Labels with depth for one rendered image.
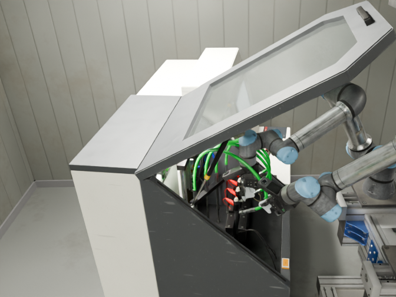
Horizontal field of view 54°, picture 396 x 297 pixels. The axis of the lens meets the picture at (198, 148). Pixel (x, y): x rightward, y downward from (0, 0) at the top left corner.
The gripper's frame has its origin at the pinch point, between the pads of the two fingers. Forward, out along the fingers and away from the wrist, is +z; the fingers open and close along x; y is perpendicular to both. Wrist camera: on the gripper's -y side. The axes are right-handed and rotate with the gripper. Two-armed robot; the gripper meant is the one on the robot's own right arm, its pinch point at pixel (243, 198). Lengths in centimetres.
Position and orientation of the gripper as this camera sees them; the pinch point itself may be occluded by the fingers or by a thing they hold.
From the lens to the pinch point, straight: 187.7
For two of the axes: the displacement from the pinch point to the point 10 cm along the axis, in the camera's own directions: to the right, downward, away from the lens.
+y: 9.8, 0.4, -2.1
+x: 2.0, -5.0, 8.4
